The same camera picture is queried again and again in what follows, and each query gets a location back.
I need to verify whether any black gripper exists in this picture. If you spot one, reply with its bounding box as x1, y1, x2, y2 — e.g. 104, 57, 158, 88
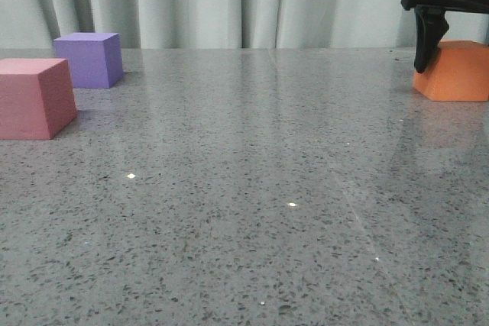
400, 0, 488, 73

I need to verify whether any purple foam cube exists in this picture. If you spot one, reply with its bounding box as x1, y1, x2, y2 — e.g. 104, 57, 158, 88
53, 32, 124, 89

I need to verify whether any pale grey-green curtain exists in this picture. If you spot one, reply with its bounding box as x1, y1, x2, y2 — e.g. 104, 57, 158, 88
0, 0, 489, 50

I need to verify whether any pink foam cube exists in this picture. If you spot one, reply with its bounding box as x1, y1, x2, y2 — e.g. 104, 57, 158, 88
1, 58, 77, 140

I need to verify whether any orange foam cube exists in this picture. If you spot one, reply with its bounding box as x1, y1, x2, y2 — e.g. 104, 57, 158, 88
413, 40, 488, 102

